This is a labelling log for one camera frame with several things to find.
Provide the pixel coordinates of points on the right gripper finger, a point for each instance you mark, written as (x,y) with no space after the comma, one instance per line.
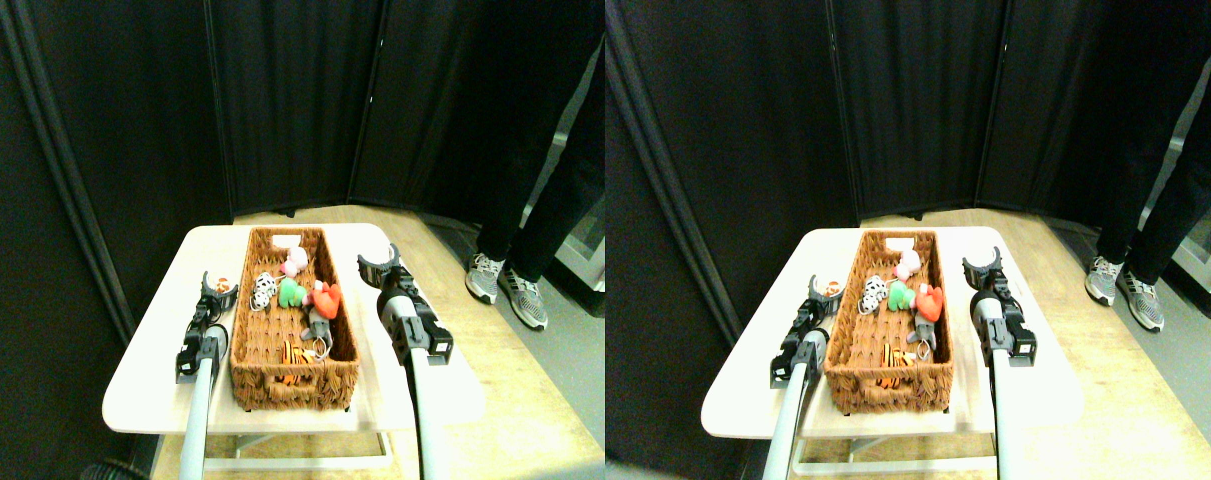
(371,278)
(975,280)
(396,270)
(999,272)

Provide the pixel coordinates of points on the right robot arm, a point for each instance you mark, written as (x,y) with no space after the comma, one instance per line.
(987,315)
(397,315)

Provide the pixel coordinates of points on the brown wicker basket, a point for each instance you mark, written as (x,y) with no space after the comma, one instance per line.
(250,393)
(845,393)

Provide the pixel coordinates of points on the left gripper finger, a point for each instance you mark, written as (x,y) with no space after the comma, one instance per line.
(230,297)
(205,293)
(839,300)
(813,296)

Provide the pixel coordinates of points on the white orange plush toy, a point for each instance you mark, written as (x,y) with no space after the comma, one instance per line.
(832,289)
(224,283)

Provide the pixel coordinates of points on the white black spotted toy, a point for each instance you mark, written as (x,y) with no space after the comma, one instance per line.
(263,292)
(872,295)

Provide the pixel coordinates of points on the white low table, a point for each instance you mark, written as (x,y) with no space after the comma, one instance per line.
(810,252)
(205,250)

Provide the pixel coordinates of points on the person's legs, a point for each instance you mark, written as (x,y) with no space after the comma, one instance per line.
(1105,282)
(485,280)

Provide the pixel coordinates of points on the orange black striped toy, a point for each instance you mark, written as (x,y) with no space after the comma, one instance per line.
(298,352)
(902,356)

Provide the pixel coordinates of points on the black curtain stand pole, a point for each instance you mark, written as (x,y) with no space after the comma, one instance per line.
(59,150)
(678,200)

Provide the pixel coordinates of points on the green plush toy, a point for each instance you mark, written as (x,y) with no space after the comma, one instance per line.
(901,296)
(293,293)

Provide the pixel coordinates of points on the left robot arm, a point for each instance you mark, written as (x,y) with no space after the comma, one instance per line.
(197,430)
(795,430)

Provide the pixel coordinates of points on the grey mouse toy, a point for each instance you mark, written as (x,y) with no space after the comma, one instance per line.
(922,338)
(317,335)

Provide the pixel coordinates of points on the red plush toy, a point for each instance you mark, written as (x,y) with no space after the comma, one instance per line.
(930,303)
(325,300)

